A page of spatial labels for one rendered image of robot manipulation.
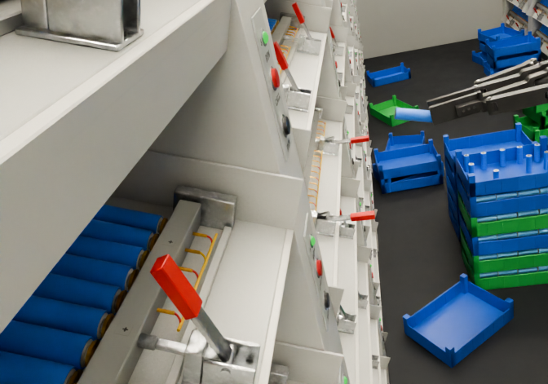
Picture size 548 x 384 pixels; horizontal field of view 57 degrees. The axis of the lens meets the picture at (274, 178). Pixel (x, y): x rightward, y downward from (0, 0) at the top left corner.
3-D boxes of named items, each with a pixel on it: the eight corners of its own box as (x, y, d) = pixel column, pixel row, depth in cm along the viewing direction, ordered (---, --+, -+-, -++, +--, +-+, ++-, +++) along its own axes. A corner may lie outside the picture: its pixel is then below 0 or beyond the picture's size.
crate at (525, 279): (542, 247, 193) (543, 230, 190) (564, 281, 176) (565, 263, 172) (461, 257, 199) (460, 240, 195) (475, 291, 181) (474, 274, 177)
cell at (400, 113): (395, 114, 77) (439, 118, 76) (396, 104, 77) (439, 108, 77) (394, 121, 78) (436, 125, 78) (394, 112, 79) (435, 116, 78)
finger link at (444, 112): (480, 109, 75) (481, 112, 74) (433, 124, 77) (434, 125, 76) (476, 91, 74) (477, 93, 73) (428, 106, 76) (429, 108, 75)
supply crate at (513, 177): (545, 155, 175) (545, 134, 171) (569, 183, 157) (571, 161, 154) (456, 169, 181) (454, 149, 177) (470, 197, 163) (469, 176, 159)
